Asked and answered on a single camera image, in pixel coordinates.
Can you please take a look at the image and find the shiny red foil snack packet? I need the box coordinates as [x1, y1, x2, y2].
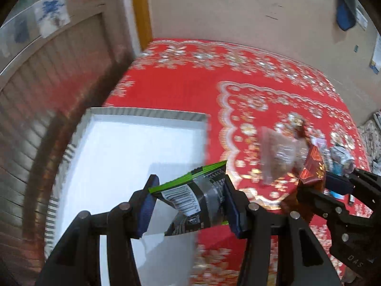
[280, 145, 326, 223]

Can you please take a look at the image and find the clear bag of brown snacks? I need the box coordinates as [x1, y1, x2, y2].
[260, 127, 309, 185]

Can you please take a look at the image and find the black green snack packet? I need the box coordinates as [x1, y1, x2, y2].
[149, 161, 227, 236]

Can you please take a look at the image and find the light blue candy wrapper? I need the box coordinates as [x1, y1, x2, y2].
[330, 145, 355, 176]

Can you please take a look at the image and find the floral fabric sofa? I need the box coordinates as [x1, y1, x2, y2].
[358, 111, 381, 176]

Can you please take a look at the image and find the red floral tablecloth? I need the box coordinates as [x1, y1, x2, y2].
[105, 40, 372, 285]

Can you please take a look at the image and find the white striped storage box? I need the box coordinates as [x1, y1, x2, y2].
[44, 107, 208, 285]

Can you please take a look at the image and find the wall calendar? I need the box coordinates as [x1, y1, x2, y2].
[369, 33, 381, 74]

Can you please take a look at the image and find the blue bag on wall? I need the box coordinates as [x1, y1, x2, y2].
[336, 0, 356, 31]

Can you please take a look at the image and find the yellow door frame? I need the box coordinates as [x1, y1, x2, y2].
[132, 0, 153, 50]

